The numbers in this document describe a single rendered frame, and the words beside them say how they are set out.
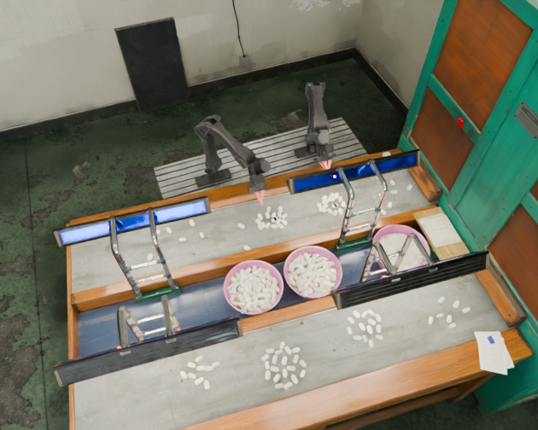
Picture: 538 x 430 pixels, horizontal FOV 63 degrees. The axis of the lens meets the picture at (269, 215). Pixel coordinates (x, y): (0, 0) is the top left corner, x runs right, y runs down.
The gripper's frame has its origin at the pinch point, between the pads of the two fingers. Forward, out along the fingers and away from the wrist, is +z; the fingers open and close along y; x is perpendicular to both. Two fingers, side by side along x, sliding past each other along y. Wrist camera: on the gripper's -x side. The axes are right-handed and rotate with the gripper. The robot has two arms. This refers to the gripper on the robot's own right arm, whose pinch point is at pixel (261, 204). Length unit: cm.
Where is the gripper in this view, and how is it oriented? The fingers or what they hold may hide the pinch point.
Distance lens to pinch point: 217.8
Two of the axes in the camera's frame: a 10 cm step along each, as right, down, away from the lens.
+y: 9.6, -2.3, 1.6
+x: -1.7, -0.4, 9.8
